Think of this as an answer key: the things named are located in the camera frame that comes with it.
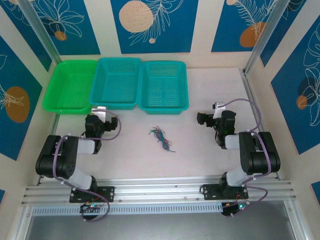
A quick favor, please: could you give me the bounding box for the small circuit board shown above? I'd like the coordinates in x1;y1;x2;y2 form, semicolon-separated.
79;202;104;214
220;201;251;217

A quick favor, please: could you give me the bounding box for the white slotted cable duct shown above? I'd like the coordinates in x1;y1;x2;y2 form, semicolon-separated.
31;202;224;216

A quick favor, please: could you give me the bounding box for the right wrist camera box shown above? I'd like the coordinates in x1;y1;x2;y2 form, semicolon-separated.
212;101;226;120

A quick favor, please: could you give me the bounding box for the green plastic basket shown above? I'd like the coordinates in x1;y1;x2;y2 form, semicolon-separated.
42;59;99;116

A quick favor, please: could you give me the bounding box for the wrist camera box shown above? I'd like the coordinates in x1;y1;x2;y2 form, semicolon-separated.
91;106;108;123
212;101;226;120

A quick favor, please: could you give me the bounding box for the teal plastic basket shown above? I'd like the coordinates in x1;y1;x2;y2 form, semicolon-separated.
138;60;190;116
89;57;142;111

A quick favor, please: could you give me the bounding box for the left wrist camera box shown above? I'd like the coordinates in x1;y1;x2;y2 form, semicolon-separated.
91;106;108;123

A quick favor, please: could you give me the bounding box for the thin red cable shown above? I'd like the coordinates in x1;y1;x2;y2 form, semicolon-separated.
151;127;173;148

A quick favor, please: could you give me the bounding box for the aluminium frame post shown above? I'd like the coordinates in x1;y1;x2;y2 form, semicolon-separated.
17;0;62;65
244;0;289;74

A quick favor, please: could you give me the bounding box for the thin dark green cable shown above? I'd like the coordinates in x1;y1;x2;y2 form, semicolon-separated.
148;126;177;154

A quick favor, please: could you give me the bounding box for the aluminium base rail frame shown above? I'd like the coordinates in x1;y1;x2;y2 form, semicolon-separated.
21;176;298;207

